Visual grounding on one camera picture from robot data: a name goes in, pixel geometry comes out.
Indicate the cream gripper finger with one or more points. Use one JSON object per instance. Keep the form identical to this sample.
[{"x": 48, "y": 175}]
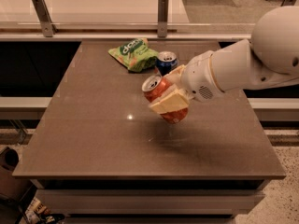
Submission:
[
  {"x": 174, "y": 100},
  {"x": 175, "y": 75}
]

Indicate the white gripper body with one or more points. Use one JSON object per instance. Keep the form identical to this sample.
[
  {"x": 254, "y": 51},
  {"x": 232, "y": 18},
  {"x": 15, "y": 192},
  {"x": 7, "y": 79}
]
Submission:
[{"x": 198, "y": 76}]

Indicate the orange coke can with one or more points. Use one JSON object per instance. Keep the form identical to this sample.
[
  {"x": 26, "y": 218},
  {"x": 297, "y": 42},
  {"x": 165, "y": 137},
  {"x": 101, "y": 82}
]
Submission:
[{"x": 155, "y": 87}]

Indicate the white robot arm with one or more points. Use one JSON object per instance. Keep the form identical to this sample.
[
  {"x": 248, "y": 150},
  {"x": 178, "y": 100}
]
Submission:
[{"x": 269, "y": 59}]

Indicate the blue pepsi can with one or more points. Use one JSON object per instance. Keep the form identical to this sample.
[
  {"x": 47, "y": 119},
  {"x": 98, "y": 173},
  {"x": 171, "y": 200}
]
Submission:
[{"x": 166, "y": 62}]

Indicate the green chip bag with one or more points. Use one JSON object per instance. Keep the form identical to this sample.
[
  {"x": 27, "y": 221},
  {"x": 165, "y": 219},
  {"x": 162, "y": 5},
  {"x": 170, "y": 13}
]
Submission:
[{"x": 135, "y": 55}]

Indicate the white table drawer base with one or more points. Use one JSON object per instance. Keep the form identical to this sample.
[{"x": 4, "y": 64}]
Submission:
[{"x": 186, "y": 202}]

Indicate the printed package on floor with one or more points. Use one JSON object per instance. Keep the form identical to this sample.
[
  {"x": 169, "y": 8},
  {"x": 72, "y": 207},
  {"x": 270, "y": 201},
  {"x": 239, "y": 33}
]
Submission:
[{"x": 38, "y": 213}]

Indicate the dark bin at left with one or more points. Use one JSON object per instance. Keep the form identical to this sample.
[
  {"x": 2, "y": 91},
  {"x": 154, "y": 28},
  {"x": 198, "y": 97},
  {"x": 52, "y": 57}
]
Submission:
[{"x": 11, "y": 187}]

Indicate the middle metal railing bracket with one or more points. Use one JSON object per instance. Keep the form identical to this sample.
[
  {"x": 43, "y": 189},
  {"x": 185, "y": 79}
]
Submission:
[{"x": 162, "y": 18}]

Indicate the metal railing bracket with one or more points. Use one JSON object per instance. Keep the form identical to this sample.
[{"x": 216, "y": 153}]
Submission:
[
  {"x": 47, "y": 27},
  {"x": 288, "y": 3},
  {"x": 162, "y": 18}
]

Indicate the right metal railing bracket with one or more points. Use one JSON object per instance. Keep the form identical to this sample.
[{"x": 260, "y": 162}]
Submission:
[{"x": 288, "y": 3}]

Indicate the left metal railing bracket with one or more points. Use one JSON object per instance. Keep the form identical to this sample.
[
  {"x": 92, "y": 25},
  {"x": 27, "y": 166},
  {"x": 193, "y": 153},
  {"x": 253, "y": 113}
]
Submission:
[{"x": 47, "y": 27}]

